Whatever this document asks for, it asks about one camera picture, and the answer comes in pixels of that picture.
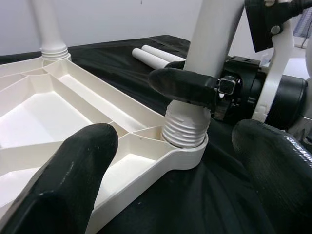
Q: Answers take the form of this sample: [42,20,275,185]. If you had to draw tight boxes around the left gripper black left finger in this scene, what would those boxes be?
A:
[0,123,120,234]

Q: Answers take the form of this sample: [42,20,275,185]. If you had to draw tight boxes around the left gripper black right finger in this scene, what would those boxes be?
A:
[231,119,312,234]

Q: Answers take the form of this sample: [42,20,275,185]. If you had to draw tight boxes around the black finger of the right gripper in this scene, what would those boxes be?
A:
[168,60,188,70]
[148,68,220,108]

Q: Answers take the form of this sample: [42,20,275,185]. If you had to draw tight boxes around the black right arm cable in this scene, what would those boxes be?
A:
[280,0,312,19]

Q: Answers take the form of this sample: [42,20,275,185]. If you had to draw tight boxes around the black table cloth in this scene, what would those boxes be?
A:
[0,35,312,234]

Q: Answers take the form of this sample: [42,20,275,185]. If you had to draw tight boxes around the white plastic children table top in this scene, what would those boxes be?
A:
[0,52,210,234]

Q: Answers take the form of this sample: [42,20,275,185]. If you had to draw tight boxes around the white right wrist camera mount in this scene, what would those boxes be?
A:
[243,0,297,122]

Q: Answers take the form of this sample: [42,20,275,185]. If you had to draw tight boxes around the white floor fan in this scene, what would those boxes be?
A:
[293,16,312,47]

